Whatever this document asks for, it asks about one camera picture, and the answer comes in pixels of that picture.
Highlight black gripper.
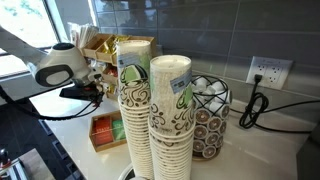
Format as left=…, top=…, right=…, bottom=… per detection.
left=59, top=79, right=105, bottom=103

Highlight wooden condiment organizer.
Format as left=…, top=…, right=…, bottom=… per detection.
left=81, top=33, right=158, bottom=103

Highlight red tea packet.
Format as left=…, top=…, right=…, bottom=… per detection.
left=93, top=116, right=114, bottom=146

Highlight green tea packet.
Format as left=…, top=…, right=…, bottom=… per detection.
left=111, top=119, right=127, bottom=141

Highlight white wrapped stir sticks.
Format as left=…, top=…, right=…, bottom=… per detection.
left=68, top=22, right=99, bottom=48

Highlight wooden tea box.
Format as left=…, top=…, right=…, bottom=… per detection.
left=88, top=110, right=128, bottom=153

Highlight printed paper cup stack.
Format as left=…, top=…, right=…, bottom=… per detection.
left=148, top=54, right=196, bottom=180
left=115, top=39, right=155, bottom=180

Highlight white round plate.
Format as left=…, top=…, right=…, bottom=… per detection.
left=117, top=162, right=154, bottom=180

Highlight metal clamp with red knob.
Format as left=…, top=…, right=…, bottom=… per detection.
left=0, top=148, right=28, bottom=180

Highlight white coffee pod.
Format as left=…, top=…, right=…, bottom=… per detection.
left=208, top=101, right=225, bottom=116
left=210, top=81, right=226, bottom=95
left=194, top=78, right=208, bottom=91

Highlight brown lid coffee pod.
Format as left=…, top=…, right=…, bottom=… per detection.
left=192, top=138, right=207, bottom=154
left=206, top=116, right=223, bottom=132
left=193, top=124, right=209, bottom=140
left=195, top=108, right=212, bottom=125
left=202, top=145, right=217, bottom=160
left=204, top=131, right=221, bottom=147

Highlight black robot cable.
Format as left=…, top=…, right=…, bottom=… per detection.
left=0, top=84, right=105, bottom=122

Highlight dark cabinet with handles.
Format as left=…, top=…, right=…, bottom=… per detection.
left=0, top=98, right=84, bottom=180

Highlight black wire pod basket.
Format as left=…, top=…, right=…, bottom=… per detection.
left=190, top=74, right=233, bottom=162

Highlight black power cord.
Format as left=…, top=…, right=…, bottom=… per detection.
left=229, top=73, right=320, bottom=135

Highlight white wall outlet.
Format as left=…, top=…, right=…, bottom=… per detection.
left=245, top=55, right=294, bottom=91

